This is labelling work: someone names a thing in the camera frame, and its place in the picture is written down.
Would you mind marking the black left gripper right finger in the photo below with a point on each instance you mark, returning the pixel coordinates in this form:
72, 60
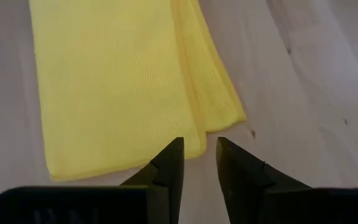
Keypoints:
275, 205

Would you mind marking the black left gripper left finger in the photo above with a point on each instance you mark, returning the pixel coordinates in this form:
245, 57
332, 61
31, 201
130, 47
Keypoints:
104, 205

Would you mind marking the yellow microfiber towel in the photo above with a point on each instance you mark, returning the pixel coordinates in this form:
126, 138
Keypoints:
113, 77

